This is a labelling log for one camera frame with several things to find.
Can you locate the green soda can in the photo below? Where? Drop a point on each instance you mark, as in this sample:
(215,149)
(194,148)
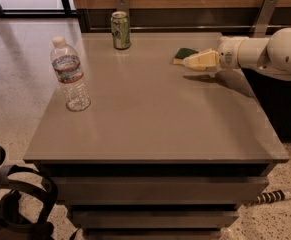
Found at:
(120,29)

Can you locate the green and yellow sponge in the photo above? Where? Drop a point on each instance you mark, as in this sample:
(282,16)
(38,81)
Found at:
(182,54)

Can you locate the grey drawer cabinet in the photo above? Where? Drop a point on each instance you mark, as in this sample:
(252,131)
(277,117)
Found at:
(162,152)

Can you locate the left metal wall bracket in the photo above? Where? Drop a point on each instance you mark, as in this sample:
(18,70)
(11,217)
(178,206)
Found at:
(122,8)

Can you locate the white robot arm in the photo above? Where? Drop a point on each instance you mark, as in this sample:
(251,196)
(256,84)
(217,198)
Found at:
(268,56)

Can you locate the metal wall bracket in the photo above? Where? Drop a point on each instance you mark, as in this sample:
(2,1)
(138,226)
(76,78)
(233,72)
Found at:
(263,18)
(122,8)

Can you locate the clear plastic water bottle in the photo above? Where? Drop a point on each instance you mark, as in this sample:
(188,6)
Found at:
(67,67)

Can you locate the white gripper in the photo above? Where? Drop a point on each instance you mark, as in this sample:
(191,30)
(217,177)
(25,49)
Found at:
(227,55)

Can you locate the right metal wall bracket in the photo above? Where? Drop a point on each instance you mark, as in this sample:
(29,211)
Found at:
(263,18)

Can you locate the black backpack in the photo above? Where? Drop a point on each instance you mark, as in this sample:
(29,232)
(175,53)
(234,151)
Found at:
(13,225)

